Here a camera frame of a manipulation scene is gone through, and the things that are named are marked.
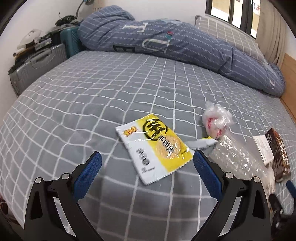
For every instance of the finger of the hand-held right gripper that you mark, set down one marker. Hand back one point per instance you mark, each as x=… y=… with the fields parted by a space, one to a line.
x=290 y=185

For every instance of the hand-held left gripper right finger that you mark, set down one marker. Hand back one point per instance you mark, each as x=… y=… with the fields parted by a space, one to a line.
x=208 y=176

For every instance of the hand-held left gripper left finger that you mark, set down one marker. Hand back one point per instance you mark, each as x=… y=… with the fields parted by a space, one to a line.
x=89 y=176

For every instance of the clear plastic bag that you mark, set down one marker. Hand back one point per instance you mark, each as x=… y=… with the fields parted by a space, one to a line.
x=238 y=160

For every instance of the brown cardboard box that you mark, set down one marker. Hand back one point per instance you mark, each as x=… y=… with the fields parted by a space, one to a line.
x=281 y=153

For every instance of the white plastic bag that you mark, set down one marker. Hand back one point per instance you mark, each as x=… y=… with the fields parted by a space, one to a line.
x=215 y=122

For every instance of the yellow snack packet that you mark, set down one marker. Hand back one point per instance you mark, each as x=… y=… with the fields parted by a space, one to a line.
x=157 y=143

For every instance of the wooden headboard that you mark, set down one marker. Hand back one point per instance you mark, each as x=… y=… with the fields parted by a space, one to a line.
x=290 y=88

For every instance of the grey suitcase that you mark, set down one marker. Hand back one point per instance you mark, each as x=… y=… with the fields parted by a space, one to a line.
x=34 y=67

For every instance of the blue striped quilt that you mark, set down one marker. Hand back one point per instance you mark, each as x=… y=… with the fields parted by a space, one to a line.
x=185 y=46

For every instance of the teal suitcase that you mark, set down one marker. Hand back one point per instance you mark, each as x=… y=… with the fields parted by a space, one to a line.
x=70 y=41

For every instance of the grey checked pillow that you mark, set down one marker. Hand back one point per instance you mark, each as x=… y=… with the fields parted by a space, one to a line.
x=226 y=34

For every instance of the pile of dark clutter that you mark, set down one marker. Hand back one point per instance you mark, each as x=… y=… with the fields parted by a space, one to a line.
x=34 y=41

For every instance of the beige curtain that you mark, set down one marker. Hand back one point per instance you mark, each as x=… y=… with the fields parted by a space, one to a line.
x=270 y=34

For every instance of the black tangled object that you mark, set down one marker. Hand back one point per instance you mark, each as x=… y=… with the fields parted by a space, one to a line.
x=67 y=19

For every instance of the dark framed window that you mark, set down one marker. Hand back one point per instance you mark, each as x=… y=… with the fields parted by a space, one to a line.
x=240 y=14

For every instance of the blue desk lamp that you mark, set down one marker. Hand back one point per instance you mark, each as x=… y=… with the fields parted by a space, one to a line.
x=89 y=1

